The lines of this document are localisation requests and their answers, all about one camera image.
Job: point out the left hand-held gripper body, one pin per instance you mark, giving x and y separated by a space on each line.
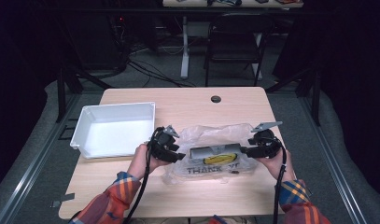
159 144

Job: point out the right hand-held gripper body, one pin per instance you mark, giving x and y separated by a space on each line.
268 146

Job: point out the clear plastic bag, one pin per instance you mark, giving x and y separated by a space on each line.
209 135

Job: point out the white plastic bin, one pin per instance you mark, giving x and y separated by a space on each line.
116 137

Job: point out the person's right hand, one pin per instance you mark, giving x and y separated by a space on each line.
276 166

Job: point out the person's left hand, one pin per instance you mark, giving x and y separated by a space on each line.
139 161

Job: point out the black metal stand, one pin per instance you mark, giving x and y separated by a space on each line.
315 93
66 87

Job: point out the black folding chair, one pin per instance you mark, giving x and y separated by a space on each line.
237 46

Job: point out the white table leg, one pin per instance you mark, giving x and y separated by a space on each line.
185 49

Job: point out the grey tape strip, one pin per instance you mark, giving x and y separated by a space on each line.
63 199

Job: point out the metal floor rail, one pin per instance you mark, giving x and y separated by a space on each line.
334 161
32 161

